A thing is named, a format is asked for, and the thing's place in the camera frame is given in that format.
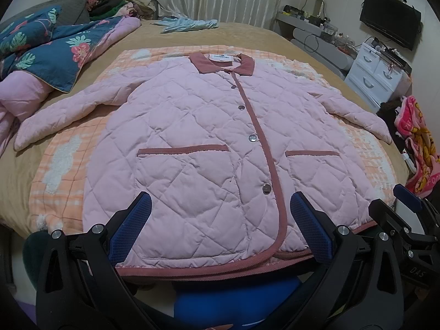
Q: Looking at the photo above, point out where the white drawer chest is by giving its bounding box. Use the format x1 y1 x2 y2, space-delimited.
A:
345 43 412 112

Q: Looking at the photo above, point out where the blue chair seat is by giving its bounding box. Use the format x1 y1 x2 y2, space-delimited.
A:
173 277 301 329

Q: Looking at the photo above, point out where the pile of clothes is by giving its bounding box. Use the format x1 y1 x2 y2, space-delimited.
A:
86 0 159 21

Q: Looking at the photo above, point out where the blue floral comforter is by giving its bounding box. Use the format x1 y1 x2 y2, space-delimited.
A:
1 5 141 148

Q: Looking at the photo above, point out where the grey pillow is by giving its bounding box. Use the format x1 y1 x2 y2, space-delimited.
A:
1 0 90 30

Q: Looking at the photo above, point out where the grey wall shelf unit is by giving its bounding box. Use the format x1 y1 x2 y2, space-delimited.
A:
274 12 354 80

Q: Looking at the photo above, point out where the pink cartoon towel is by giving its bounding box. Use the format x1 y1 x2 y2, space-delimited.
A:
395 95 439 197

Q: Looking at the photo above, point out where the black flat television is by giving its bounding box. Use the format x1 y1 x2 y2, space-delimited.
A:
359 0 421 50

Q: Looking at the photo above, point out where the pink quilted jacket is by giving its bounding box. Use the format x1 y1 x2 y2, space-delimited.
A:
14 52 392 278

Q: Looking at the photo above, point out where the orange plaid fleece blanket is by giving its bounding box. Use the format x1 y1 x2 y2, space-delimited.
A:
29 45 399 233

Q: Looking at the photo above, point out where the tan bed sheet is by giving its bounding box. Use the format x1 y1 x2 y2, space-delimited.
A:
1 22 409 238

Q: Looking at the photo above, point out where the light blue garment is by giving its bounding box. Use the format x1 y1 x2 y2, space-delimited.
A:
153 17 219 34

